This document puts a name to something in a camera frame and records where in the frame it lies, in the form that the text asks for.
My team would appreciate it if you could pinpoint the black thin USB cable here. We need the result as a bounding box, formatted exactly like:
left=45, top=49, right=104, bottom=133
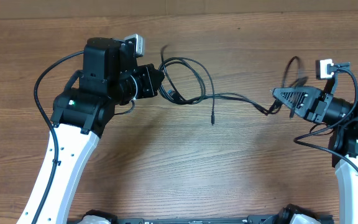
left=158, top=45, right=309, bottom=126

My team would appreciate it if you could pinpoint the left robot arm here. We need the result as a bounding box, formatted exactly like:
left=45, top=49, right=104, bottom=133
left=18, top=34, right=164, bottom=223

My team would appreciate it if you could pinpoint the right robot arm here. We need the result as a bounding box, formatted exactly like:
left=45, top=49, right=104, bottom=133
left=273, top=82, right=358, bottom=223

